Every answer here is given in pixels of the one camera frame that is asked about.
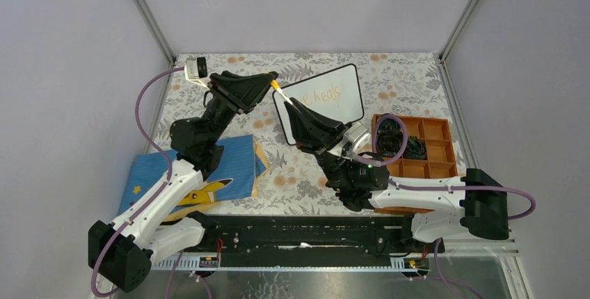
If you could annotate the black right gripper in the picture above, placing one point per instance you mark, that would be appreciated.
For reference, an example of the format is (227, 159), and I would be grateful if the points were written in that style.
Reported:
(313, 131)

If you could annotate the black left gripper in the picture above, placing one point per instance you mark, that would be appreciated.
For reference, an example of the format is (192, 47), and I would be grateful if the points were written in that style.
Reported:
(239, 92)

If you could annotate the yellow marker cap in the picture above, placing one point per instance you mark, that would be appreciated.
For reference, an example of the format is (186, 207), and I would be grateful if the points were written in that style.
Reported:
(275, 85)

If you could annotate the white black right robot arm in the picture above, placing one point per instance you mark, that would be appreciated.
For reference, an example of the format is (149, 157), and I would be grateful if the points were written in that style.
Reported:
(474, 203)

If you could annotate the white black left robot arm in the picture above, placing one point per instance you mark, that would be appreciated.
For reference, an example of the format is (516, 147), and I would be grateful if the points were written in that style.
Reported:
(122, 252)

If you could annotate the black framed whiteboard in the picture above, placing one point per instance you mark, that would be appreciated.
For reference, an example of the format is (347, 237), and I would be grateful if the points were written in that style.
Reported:
(335, 94)

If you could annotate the dark tape roll rear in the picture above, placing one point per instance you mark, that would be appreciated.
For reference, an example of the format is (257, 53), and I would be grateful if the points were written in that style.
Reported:
(388, 122)

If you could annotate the orange compartment tray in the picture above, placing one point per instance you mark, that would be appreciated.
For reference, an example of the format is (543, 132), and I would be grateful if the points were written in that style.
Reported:
(429, 153)

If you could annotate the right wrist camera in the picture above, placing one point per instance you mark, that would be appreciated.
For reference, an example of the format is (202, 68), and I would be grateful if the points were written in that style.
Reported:
(354, 139)

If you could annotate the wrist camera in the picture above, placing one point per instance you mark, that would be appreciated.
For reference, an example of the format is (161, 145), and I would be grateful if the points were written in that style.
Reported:
(195, 71)
(354, 139)

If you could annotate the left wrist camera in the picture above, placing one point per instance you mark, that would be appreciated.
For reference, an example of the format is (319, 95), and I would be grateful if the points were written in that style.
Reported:
(195, 71)

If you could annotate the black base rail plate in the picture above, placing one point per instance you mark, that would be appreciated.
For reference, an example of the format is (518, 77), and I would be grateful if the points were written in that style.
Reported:
(309, 241)

